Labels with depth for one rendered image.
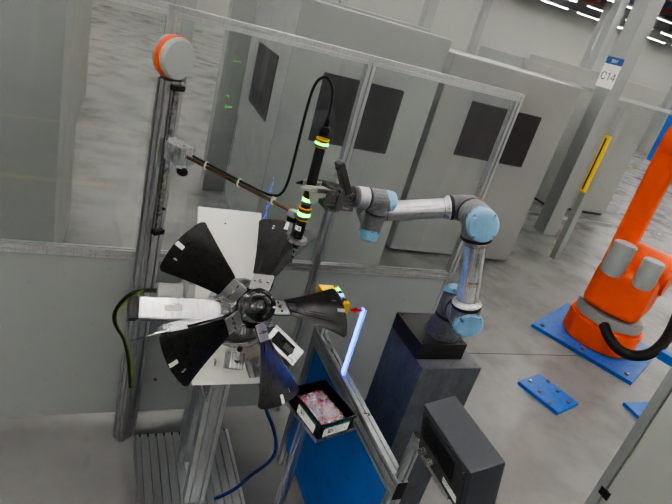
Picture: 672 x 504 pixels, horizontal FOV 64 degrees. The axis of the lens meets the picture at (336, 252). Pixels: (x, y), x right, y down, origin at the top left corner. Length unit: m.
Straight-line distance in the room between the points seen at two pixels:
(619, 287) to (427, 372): 3.31
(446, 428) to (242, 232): 1.12
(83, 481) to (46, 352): 0.61
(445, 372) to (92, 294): 1.61
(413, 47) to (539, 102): 1.89
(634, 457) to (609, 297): 2.52
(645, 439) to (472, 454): 1.58
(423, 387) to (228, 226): 1.04
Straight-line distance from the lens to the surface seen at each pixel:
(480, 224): 1.97
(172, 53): 2.15
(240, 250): 2.21
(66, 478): 2.93
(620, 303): 5.40
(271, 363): 1.94
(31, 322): 2.80
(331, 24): 4.40
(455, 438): 1.62
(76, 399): 3.07
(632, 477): 3.14
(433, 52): 4.76
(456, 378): 2.40
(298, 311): 1.98
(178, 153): 2.16
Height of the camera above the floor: 2.20
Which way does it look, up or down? 24 degrees down
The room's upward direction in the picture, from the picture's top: 16 degrees clockwise
